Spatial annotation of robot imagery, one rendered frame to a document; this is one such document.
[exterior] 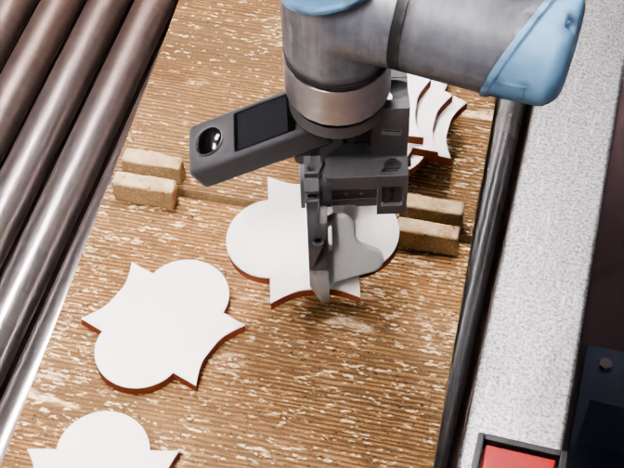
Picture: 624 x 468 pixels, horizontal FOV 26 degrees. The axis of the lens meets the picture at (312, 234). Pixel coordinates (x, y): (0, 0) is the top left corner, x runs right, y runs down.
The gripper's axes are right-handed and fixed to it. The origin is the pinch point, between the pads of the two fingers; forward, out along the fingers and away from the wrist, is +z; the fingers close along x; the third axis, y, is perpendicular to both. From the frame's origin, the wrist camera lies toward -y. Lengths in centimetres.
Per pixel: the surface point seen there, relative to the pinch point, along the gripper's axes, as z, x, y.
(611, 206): 111, 73, 55
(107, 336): 7.8, -4.3, -18.3
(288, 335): 9.4, -4.2, -2.6
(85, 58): 14.1, 32.2, -23.0
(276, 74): 12.0, 27.3, -3.0
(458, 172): 11.3, 13.8, 14.2
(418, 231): 7.8, 5.0, 9.5
